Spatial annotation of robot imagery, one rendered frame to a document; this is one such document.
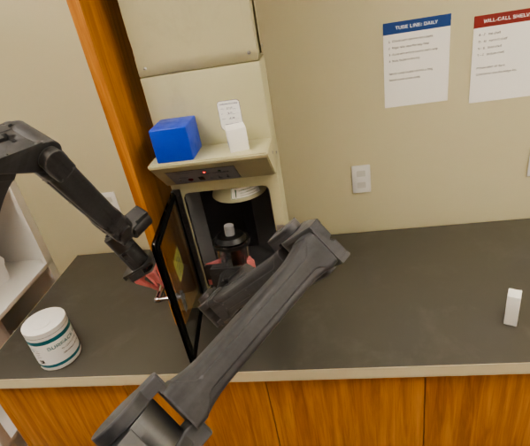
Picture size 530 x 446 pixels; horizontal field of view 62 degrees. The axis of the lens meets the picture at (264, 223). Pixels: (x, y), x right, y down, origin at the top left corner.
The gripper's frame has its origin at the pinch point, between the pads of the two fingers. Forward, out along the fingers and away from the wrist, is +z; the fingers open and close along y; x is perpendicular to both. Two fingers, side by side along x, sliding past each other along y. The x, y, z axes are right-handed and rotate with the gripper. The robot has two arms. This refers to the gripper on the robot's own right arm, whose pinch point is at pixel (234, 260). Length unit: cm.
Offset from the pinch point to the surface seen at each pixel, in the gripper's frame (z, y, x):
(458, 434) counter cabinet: -14, -60, 59
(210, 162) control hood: -1.2, 0.8, -30.3
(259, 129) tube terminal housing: 9.2, -11.9, -34.6
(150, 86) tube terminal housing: 10, 15, -50
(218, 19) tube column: 8, -6, -63
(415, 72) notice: 50, -63, -37
